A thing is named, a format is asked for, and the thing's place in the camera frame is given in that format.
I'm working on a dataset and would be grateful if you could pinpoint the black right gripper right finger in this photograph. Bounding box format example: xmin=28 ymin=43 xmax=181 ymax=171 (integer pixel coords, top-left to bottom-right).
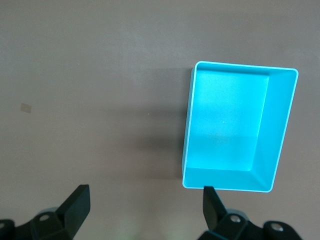
xmin=199 ymin=186 xmax=303 ymax=240

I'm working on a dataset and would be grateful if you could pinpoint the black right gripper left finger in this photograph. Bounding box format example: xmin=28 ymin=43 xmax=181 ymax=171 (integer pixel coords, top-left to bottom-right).
xmin=0 ymin=184 xmax=90 ymax=240

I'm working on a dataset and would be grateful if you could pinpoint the cyan plastic bin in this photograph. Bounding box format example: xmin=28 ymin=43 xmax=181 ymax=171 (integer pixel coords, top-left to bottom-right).
xmin=181 ymin=60 xmax=300 ymax=194

